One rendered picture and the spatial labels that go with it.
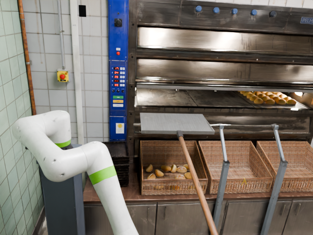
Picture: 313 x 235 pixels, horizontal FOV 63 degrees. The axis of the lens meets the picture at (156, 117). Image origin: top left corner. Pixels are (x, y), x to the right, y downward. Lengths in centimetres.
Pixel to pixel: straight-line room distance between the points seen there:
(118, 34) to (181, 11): 55
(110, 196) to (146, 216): 120
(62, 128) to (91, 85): 92
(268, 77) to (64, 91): 184
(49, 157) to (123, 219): 39
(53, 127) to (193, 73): 136
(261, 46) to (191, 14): 70
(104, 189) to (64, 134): 48
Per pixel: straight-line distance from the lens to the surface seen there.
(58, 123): 146
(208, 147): 261
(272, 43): 259
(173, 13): 228
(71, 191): 164
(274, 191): 244
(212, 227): 123
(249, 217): 259
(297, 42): 272
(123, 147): 230
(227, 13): 240
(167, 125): 203
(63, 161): 109
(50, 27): 232
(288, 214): 277
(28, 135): 134
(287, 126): 293
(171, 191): 224
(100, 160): 114
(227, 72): 245
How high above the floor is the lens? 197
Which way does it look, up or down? 22 degrees down
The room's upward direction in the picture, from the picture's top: 4 degrees clockwise
